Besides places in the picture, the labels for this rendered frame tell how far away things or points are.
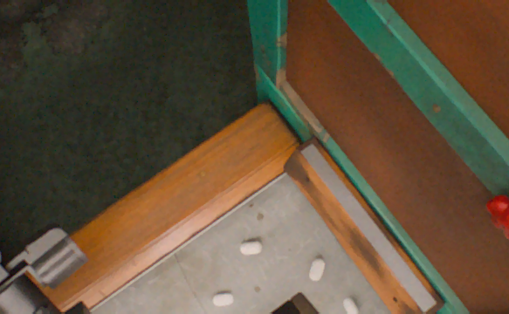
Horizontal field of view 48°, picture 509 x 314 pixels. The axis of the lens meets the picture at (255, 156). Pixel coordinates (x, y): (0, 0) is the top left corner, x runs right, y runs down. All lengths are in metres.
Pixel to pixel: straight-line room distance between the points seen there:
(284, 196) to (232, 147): 0.12
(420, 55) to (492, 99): 0.06
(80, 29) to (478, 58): 1.69
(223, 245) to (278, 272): 0.10
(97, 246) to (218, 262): 0.20
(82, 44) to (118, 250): 1.13
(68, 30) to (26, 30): 0.14
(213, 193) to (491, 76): 0.60
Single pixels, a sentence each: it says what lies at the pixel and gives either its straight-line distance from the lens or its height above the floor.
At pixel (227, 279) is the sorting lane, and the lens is 0.93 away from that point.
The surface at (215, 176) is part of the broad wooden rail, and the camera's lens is 0.93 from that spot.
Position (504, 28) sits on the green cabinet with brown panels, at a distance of 0.37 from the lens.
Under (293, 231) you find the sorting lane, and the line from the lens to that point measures 0.93.
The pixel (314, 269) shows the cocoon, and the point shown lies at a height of 0.76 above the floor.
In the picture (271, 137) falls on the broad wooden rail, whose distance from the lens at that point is 0.94.
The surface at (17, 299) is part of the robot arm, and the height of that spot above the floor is 0.95.
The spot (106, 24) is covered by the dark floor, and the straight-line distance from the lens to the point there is 1.97.
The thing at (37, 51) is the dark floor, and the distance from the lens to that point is 2.01.
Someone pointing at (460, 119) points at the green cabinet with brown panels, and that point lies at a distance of 0.45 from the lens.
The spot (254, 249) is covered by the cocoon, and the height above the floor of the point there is 0.76.
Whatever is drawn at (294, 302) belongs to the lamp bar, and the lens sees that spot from 0.60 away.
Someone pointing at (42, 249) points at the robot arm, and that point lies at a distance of 0.78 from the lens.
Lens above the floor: 1.67
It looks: 75 degrees down
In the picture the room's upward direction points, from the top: 9 degrees counter-clockwise
